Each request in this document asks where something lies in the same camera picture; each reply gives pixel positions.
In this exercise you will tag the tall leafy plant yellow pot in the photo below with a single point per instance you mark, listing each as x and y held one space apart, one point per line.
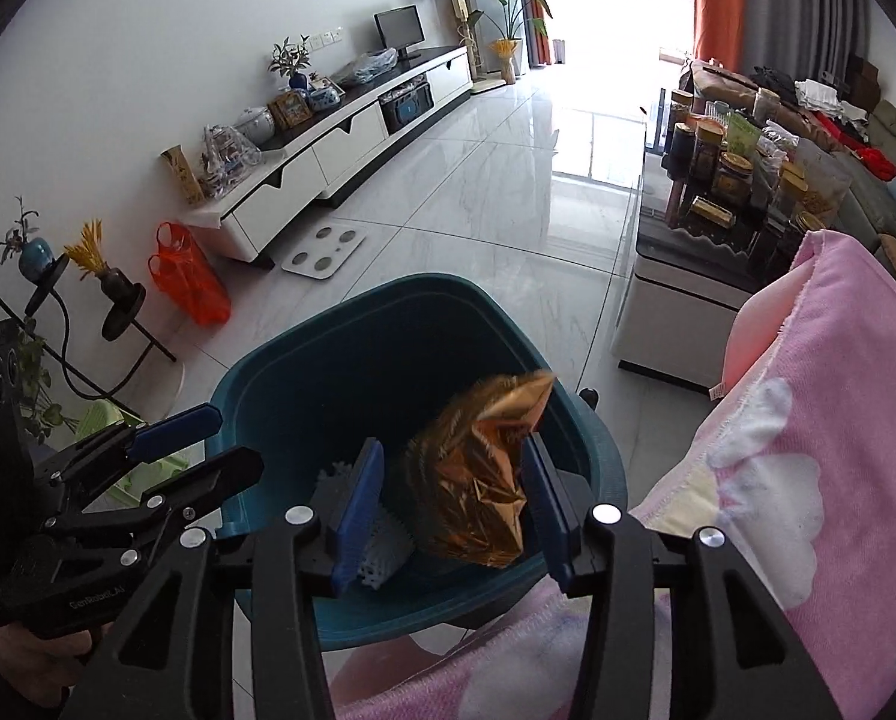
519 7

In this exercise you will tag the white wall sockets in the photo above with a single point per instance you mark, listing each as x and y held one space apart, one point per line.
331 36

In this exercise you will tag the blue and white porcelain jar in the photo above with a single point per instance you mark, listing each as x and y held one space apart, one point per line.
324 97

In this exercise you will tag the white and black TV cabinet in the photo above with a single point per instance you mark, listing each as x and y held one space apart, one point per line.
343 139

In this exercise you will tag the clear glass decanter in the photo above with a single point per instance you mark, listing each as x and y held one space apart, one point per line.
230 157

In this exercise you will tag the glass-top coffee table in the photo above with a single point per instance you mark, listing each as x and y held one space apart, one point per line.
680 292

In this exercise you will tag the black clothes pile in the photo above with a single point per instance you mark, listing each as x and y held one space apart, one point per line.
774 79

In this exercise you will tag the dark storage crate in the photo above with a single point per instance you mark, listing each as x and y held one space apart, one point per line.
406 106

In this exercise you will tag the group of glass jars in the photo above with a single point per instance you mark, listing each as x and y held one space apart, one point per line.
733 172

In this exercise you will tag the dark brown box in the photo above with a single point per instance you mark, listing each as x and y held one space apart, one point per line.
860 79

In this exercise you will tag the green ivy plant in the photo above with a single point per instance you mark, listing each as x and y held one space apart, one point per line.
39 409

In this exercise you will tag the yellow patterned box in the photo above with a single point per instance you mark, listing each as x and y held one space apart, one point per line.
185 176

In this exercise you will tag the light green plastic basket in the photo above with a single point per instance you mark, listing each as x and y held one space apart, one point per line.
110 412

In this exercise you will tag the black monitor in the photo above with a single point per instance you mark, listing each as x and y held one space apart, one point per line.
399 30

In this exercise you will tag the clear plastic bag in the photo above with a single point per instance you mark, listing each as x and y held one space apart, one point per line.
365 67

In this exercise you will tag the olive green sofa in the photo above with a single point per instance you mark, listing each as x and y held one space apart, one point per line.
894 131

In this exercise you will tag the gold foil wrapper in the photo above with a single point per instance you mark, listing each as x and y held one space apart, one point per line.
470 480

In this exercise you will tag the red cloth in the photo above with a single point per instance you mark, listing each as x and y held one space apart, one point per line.
838 126

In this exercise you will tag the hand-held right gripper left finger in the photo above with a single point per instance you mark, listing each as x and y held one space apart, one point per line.
358 510

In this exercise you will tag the gold picture frame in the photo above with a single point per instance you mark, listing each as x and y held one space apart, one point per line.
292 109

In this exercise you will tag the yellow wheat bouquet dark vase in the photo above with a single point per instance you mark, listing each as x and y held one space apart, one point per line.
91 251

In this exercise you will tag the white cloth pile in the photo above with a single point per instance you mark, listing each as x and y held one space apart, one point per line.
819 94

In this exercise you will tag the small plant in blue pot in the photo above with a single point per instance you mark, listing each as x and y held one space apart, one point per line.
31 251

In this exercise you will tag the person's left hand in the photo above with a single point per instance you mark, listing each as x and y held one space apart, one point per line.
35 664

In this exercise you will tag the white bathroom scale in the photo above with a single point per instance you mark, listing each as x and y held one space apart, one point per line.
324 251

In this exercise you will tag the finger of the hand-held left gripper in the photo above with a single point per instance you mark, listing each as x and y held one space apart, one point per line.
215 476
177 424

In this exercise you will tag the orange plastic bag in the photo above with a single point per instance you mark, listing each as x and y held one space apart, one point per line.
193 285

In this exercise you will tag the pink flower-print blanket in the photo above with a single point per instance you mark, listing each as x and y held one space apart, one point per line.
793 480

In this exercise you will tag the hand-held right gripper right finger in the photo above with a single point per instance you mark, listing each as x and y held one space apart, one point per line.
545 510

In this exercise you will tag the white foam fruit net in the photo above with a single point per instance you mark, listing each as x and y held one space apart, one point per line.
388 547

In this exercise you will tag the white ceramic pot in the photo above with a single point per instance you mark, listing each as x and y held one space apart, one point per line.
256 122

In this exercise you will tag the teal plastic bin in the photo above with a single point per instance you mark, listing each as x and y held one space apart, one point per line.
418 330

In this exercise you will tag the black metal plant stand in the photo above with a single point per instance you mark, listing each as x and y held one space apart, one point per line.
121 311

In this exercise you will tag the plant in blue vase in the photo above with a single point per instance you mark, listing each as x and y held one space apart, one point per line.
294 64

